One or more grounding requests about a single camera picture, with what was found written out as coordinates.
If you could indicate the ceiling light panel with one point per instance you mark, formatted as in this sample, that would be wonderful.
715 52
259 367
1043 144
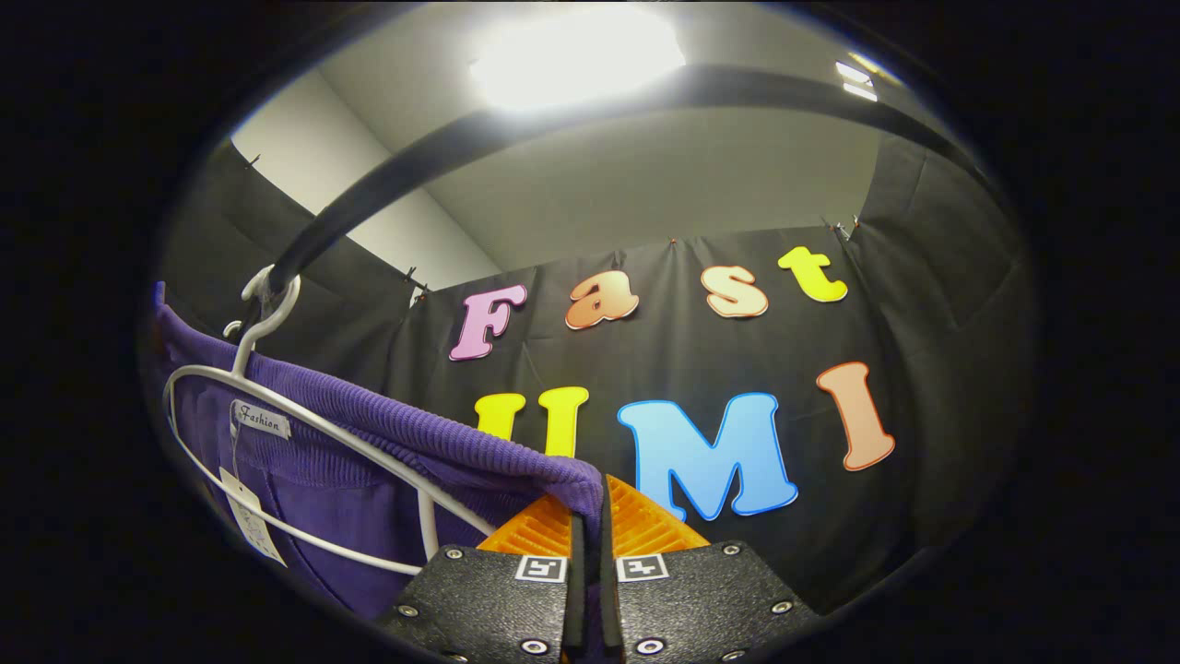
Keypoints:
576 55
857 81

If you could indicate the black backdrop cloth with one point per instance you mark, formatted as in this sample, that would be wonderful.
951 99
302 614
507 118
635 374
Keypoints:
922 369

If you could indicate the white plastic clothes hanger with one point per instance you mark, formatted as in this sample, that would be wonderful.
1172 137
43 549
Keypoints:
427 526

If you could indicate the black metal clothes rack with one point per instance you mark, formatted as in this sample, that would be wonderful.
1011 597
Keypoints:
387 183

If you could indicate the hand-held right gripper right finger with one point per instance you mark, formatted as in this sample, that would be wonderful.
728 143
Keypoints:
608 590

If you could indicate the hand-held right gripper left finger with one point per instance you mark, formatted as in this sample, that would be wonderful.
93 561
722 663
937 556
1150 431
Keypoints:
575 590

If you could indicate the white garment hang tag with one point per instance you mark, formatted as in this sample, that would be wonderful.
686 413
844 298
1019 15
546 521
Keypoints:
251 521

